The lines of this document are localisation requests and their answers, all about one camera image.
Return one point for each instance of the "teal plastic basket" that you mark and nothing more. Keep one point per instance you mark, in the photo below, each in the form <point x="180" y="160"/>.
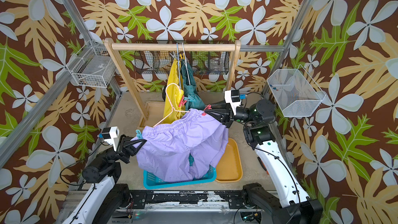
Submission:
<point x="205" y="177"/>

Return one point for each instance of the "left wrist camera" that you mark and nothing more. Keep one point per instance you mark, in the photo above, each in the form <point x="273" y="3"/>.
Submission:
<point x="111" y="136"/>

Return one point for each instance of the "blue clothespin on green shorts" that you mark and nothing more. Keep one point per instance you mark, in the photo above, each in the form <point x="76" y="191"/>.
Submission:
<point x="189" y="98"/>

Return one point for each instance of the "white wire basket left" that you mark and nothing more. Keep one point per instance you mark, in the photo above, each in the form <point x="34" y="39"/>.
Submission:
<point x="93" y="66"/>

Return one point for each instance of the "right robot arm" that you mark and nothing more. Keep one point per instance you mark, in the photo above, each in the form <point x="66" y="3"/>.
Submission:
<point x="293" y="205"/>

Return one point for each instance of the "white wire basket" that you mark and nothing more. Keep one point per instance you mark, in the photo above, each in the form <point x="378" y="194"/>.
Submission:
<point x="93" y="66"/>
<point x="296" y="92"/>

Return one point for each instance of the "white wire basket right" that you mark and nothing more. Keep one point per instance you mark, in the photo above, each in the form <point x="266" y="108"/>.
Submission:
<point x="296" y="92"/>

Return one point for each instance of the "wooden clothes rack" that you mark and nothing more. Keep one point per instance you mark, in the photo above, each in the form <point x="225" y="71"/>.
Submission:
<point x="114" y="49"/>

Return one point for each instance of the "black mesh basket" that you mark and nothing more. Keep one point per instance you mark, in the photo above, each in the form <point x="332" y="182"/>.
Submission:
<point x="202" y="62"/>

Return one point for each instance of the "pink wire hanger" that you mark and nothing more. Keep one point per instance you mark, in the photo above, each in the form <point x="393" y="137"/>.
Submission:
<point x="173" y="94"/>

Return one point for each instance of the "yellow shorts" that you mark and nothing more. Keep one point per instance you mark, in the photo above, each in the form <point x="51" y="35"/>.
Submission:
<point x="173" y="78"/>

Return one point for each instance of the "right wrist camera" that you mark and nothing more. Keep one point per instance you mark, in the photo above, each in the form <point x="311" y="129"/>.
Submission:
<point x="232" y="97"/>

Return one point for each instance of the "teal clothespin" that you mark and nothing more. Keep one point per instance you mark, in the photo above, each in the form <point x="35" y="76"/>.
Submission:
<point x="139" y="134"/>

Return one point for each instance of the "black mounting rail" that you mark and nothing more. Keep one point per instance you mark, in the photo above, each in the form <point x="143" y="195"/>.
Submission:
<point x="139" y="199"/>

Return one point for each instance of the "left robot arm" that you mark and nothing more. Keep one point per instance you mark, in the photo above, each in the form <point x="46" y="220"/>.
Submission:
<point x="105" y="195"/>

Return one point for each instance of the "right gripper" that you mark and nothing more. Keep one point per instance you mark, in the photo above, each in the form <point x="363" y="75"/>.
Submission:
<point x="228" y="119"/>

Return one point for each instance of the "yellow plastic tray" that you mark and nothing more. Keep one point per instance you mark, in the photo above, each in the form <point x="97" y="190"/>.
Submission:
<point x="229" y="168"/>

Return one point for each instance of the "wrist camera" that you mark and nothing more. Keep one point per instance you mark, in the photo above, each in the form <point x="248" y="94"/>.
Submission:
<point x="232" y="97"/>
<point x="111" y="136"/>

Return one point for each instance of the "white wire hanger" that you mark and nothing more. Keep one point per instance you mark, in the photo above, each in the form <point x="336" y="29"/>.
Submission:
<point x="186" y="64"/>

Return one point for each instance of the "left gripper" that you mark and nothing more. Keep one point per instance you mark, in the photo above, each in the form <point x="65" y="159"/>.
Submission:
<point x="126" y="149"/>

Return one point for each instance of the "green shorts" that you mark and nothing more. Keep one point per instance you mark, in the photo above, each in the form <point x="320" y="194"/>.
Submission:
<point x="191" y="90"/>

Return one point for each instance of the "purple shorts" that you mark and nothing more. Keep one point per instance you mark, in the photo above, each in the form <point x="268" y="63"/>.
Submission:
<point x="184" y="149"/>

